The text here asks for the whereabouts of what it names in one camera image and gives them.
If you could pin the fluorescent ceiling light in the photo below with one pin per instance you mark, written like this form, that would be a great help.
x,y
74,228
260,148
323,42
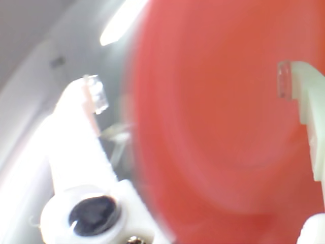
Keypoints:
x,y
116,28

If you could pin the plastic googly eye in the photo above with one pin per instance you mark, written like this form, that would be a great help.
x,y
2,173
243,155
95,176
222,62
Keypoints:
x,y
91,216

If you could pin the orange plate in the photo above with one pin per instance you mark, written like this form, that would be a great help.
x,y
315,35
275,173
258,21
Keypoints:
x,y
215,114

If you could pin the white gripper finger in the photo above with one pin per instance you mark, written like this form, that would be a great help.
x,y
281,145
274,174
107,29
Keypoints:
x,y
76,142
314,114

